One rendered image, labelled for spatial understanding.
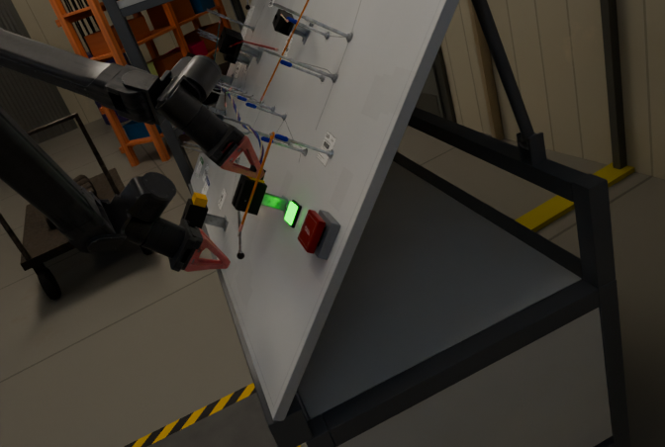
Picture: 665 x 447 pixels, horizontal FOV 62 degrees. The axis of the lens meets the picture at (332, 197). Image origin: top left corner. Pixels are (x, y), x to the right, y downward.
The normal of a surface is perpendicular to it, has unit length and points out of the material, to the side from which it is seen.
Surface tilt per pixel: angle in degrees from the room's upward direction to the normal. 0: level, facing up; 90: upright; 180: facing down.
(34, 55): 34
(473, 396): 90
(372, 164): 50
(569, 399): 90
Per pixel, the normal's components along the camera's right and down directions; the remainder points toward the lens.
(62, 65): -0.03, -0.55
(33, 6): 0.44, 0.27
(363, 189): -0.87, -0.25
